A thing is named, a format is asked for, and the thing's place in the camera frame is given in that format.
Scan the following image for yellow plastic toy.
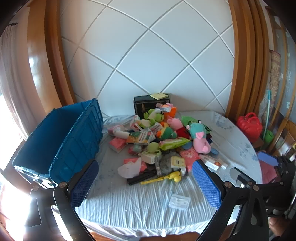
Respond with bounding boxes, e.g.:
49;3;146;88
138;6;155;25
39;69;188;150
140;171;182;185

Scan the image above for small colourful box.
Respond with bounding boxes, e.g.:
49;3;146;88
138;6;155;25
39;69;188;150
130;116;142;131

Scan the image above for wooden chair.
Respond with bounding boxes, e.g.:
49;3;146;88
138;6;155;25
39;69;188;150
269;118;296;161

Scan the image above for teal broom handle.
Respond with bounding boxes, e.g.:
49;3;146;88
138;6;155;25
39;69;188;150
265;90;273;130

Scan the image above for light green frog plush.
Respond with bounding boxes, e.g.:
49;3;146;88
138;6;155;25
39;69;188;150
143;109;165;123

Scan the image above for pink tissue pack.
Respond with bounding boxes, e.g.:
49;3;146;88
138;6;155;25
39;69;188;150
180;149;201;172
109;137;127;153
124;157;148;173

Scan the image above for orange plush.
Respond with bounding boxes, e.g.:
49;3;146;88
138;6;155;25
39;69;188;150
161;104;177;119

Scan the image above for white crumpled tissue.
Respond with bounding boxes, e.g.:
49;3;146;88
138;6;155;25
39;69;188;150
117;159;142;178

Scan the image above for yellow sponge plush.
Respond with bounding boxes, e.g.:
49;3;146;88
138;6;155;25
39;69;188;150
171;156;186;169

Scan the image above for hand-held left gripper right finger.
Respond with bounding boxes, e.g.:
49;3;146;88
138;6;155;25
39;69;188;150
192;159;270;241

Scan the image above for flat white orange box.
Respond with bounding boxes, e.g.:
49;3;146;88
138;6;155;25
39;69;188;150
199;153;230;172

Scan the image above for small light green plush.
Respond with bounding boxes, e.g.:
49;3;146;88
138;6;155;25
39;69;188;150
146;142;162;155

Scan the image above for green orange medicine box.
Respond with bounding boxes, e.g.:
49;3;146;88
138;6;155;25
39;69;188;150
127;131;156;144

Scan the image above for black box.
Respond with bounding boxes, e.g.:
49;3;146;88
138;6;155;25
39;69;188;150
133;94;172;118

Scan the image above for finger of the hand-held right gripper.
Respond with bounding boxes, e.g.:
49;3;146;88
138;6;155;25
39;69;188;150
230;167;257;189
257;151;296;184

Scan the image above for dark green frog plush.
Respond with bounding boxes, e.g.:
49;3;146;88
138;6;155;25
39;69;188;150
157;126;178;140

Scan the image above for white carton box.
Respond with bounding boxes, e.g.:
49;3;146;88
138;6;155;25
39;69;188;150
141;152;156;165

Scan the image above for pink pig plush red dress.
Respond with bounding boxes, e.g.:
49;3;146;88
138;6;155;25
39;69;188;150
166;117;190;139

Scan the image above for green wet wipes pack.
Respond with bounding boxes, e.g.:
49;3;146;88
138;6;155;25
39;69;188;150
159;137;192;151

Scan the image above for red plastic basket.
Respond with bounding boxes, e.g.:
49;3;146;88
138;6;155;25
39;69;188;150
236;112;263;143

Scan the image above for white tube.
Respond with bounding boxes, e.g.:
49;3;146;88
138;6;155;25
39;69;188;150
115;130;130;140

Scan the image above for teal pink pig plush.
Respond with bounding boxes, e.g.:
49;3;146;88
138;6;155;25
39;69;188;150
187;123;212;154

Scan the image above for yellow sticky notes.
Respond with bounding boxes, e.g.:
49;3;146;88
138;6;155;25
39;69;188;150
150;92;168;100

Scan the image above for grey fluffy plush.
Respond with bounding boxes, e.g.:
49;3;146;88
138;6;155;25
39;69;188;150
159;155;176;175

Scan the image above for flat green plush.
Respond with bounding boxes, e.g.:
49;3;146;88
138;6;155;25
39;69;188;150
181;115;198;127

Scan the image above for clear plastic case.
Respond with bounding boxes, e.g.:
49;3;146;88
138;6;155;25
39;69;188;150
168;194;190;211

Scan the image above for blue plastic crate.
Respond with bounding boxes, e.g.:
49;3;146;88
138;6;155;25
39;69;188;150
13;98;104;188

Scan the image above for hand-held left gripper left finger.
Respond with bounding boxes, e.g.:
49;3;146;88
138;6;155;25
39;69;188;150
24;159;99;241

